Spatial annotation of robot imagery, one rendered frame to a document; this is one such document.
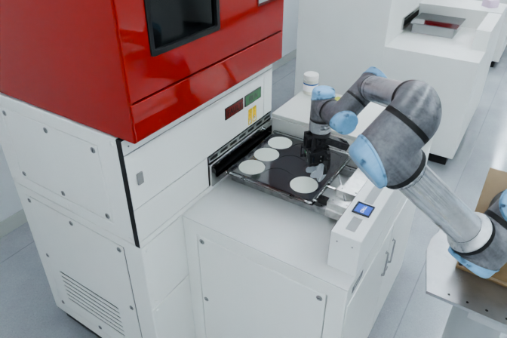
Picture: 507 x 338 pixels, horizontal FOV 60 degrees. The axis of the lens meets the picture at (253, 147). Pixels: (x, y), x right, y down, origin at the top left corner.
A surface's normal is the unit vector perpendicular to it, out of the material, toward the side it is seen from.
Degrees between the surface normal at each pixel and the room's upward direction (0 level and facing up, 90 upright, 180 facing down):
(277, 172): 0
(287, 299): 90
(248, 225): 0
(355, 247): 90
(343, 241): 90
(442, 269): 0
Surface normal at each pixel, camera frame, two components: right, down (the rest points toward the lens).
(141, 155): 0.84, 0.28
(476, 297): 0.00, -0.85
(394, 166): 0.21, 0.47
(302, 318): -0.54, 0.44
